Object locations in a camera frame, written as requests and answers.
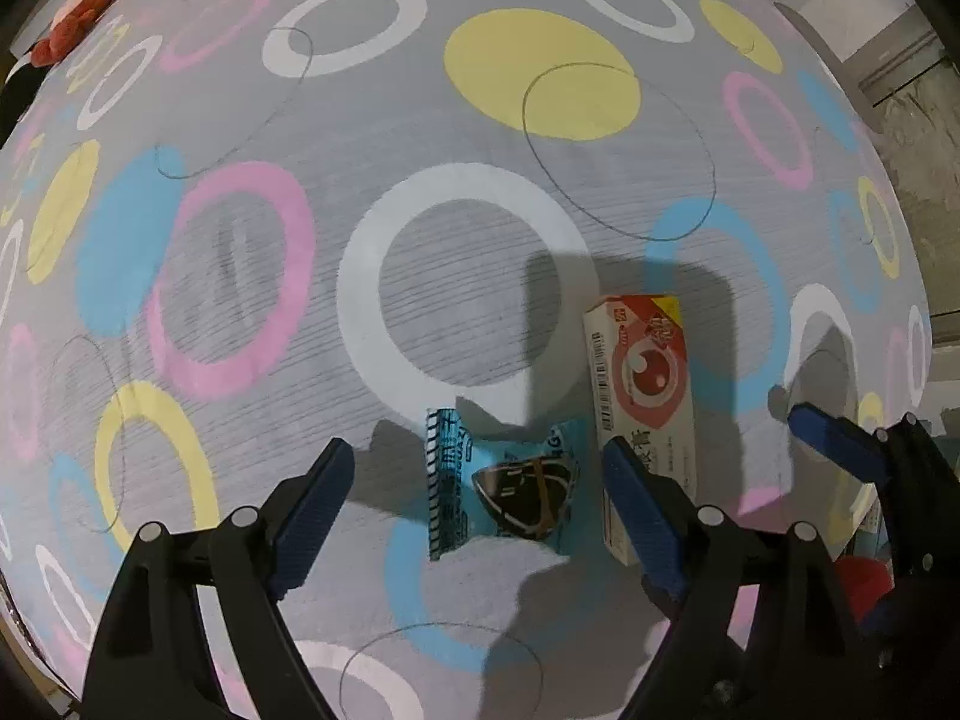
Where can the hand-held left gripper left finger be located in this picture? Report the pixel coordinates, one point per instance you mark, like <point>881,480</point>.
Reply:
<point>315,514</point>

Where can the pale blue packet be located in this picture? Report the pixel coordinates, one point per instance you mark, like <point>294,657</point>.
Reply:
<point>862,514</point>

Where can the white red cardboard box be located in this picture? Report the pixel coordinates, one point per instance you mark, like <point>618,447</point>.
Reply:
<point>645,375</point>

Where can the red plush toy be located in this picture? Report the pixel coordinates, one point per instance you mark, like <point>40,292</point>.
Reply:
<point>71,22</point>

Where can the circle printed grey blanket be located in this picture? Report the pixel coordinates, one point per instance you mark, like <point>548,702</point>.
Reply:
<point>450,277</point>

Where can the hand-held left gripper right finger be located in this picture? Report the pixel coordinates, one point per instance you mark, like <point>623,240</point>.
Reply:
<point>641,514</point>

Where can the blue triangle-print snack packet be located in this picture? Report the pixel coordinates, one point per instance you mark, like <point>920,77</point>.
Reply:
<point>450,495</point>

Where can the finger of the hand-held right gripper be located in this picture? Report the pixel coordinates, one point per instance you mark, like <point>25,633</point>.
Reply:
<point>836,439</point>

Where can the red round object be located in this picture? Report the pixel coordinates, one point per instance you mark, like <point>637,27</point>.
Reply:
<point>862,581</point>

